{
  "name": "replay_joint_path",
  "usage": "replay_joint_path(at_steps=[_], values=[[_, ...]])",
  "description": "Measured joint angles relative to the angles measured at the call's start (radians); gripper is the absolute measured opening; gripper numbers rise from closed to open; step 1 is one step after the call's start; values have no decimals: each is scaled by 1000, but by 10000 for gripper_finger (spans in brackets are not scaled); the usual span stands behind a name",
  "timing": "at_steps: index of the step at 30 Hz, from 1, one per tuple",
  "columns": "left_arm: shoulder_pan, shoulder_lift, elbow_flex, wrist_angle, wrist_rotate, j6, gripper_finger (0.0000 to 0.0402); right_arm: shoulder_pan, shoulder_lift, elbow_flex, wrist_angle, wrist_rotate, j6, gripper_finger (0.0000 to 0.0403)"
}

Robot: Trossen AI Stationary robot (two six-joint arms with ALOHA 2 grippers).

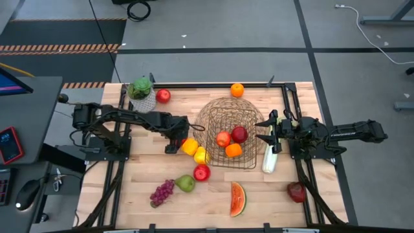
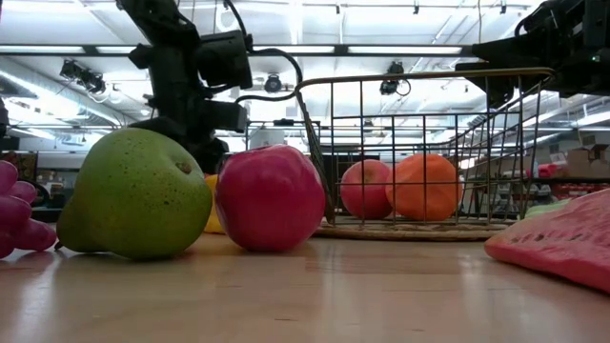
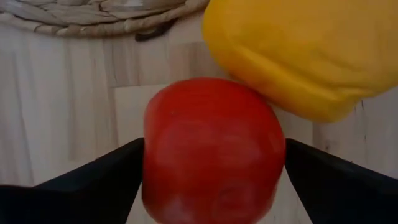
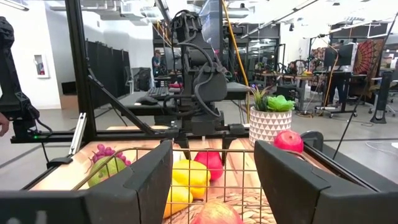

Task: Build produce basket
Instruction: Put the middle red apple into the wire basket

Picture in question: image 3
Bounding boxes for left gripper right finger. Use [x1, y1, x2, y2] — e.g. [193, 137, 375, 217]
[284, 138, 398, 224]

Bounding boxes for round woven placemat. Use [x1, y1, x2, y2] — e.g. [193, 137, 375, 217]
[0, 0, 211, 40]

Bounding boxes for red tomato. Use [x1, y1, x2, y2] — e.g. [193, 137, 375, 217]
[141, 77, 287, 224]

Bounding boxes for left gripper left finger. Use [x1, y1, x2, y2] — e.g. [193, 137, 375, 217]
[0, 138, 146, 224]

